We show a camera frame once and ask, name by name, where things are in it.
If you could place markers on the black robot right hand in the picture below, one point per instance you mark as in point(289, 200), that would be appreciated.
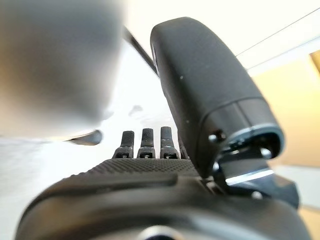
point(205, 75)

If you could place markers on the dark green drink can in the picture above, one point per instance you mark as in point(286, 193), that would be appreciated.
point(55, 62)

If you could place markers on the black window frame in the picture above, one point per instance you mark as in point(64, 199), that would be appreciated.
point(140, 47)

